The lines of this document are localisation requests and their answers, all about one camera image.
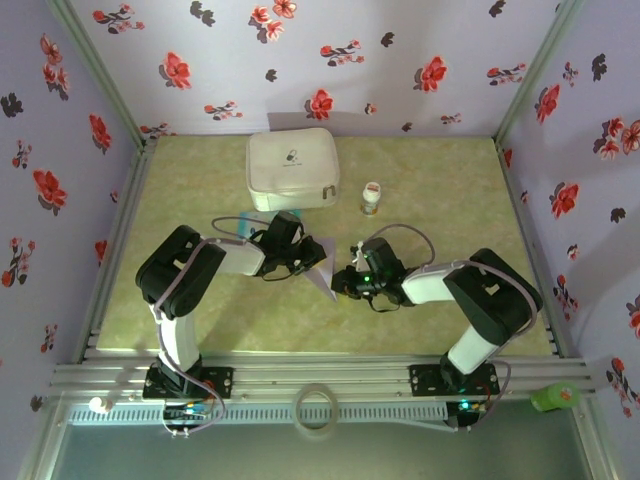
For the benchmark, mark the pale purple paper sheet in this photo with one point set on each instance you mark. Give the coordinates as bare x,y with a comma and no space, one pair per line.
325,281

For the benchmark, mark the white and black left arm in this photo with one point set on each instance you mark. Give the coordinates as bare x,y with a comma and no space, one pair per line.
240,257

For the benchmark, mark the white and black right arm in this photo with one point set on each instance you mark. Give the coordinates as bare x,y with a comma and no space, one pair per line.
425,287

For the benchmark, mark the teal plastic packet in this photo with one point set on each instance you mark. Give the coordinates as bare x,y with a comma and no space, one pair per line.
247,231

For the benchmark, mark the small white pill bottle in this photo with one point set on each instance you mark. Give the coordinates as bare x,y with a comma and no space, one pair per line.
371,200

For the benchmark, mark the white zipped medicine pouch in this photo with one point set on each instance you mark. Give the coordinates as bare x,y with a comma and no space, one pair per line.
292,167

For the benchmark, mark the clear tape roll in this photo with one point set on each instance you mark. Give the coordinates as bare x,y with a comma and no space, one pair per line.
296,412

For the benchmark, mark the small electronics board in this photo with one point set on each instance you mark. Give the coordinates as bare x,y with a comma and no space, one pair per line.
187,412
465,407

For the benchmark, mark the green plastic container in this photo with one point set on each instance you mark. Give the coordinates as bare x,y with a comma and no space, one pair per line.
555,398

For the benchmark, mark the small white cap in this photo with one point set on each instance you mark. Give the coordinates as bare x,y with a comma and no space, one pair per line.
100,404

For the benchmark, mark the long aluminium frame rail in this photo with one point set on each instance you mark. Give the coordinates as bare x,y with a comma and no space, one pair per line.
320,375

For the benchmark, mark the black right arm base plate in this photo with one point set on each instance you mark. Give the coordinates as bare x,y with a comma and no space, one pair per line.
425,380

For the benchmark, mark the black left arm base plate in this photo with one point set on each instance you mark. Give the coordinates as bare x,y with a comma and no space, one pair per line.
220,382

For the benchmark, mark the aluminium side rail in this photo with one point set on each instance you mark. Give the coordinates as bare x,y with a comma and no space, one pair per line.
117,250
537,250

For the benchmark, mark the aluminium frame bar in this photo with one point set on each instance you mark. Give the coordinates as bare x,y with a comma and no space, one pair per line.
591,440
46,440

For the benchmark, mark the aluminium corner post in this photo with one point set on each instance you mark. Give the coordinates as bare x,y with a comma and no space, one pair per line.
102,75
534,75

